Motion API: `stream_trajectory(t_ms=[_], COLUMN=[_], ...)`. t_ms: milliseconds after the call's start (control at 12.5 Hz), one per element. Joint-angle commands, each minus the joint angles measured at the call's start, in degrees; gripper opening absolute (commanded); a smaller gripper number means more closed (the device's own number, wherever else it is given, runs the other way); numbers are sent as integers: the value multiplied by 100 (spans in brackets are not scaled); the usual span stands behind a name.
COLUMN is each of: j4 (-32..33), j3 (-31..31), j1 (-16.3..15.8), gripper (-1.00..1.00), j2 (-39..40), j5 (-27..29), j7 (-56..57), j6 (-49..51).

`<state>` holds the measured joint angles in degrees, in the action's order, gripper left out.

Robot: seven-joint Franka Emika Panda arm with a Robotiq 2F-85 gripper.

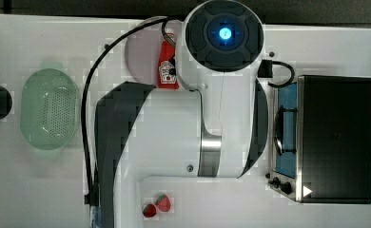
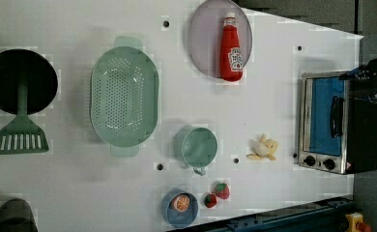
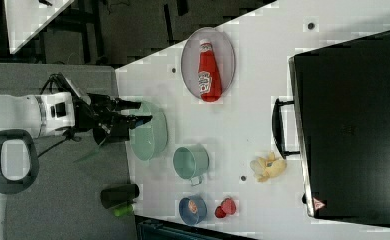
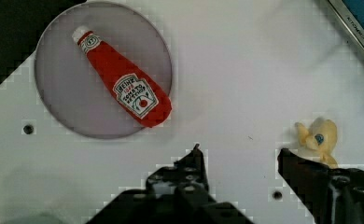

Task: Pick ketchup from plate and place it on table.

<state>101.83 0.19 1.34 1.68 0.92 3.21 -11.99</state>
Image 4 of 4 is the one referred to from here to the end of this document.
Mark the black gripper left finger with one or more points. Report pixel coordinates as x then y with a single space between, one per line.
176 194

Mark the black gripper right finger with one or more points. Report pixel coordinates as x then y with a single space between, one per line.
333 196

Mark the red plush ketchup bottle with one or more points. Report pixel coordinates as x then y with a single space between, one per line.
134 90

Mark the grey round plate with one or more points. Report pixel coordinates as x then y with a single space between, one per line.
70 88

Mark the yellow plush banana toy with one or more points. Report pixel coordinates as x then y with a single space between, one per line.
322 139

